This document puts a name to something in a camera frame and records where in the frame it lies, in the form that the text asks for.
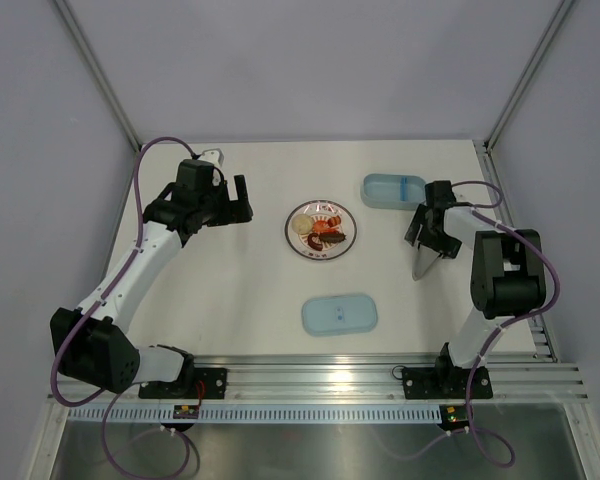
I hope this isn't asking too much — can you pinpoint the dark sea cucumber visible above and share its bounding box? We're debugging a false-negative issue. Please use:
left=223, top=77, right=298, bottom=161
left=319, top=232, right=346, bottom=244

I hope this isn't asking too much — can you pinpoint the red shrimp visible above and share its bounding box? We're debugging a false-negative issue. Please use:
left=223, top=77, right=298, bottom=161
left=312, top=220, right=338, bottom=234

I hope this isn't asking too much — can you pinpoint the dark red sausage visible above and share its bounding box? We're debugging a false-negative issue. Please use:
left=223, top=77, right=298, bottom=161
left=307, top=232, right=324, bottom=252

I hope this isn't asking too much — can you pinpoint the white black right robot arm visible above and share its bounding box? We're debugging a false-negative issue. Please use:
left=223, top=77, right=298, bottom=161
left=401, top=180, right=548, bottom=399

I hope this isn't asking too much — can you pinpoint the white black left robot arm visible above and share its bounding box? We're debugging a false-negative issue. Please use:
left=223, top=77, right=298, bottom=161
left=50, top=156, right=253, bottom=398

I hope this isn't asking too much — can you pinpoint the light blue lunch box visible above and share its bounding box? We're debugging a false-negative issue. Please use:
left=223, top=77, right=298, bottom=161
left=360, top=173, right=426, bottom=211

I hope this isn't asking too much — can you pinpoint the light blue lunch box lid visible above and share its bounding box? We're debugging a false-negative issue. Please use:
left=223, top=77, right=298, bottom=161
left=301, top=294, right=378, bottom=337

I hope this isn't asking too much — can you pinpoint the round printed ceramic plate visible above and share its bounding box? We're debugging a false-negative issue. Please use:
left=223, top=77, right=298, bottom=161
left=284, top=200, right=358, bottom=262

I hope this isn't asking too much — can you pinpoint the white steamed bun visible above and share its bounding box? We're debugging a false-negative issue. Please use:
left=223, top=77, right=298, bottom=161
left=291, top=214, right=314, bottom=235

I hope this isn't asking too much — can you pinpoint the right small circuit board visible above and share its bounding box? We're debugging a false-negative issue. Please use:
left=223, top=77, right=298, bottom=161
left=440, top=405, right=471, bottom=431

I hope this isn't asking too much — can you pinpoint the small circuit board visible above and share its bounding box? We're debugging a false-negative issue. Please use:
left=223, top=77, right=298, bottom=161
left=173, top=404, right=200, bottom=420
left=440, top=405, right=471, bottom=431

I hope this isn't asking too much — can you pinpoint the left small circuit board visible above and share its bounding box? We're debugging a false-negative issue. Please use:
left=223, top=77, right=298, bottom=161
left=173, top=404, right=200, bottom=420

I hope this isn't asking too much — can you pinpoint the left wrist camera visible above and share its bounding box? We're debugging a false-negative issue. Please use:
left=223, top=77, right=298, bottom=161
left=199, top=148, right=224, bottom=169

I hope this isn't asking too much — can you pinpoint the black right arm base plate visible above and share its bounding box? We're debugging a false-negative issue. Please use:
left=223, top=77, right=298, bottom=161
left=391, top=365, right=493, bottom=400

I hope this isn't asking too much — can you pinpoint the left aluminium frame post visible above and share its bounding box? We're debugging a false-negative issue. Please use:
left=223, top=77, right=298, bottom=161
left=49, top=0, right=142, bottom=153

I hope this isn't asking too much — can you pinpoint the aluminium frame post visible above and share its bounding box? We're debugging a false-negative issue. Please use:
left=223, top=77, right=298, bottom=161
left=484, top=0, right=579, bottom=155
left=49, top=0, right=142, bottom=153

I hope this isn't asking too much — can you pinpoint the aluminium front rail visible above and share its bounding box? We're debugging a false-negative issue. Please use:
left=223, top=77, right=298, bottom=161
left=46, top=353, right=589, bottom=405

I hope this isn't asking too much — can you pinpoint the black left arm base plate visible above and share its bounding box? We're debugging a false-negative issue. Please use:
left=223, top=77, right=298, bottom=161
left=138, top=366, right=228, bottom=400

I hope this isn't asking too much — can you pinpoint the right aluminium frame post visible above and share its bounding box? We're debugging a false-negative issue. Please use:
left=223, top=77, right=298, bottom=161
left=484, top=0, right=579, bottom=155

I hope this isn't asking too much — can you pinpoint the white slotted cable duct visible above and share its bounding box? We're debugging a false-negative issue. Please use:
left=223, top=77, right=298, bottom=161
left=69, top=403, right=441, bottom=424

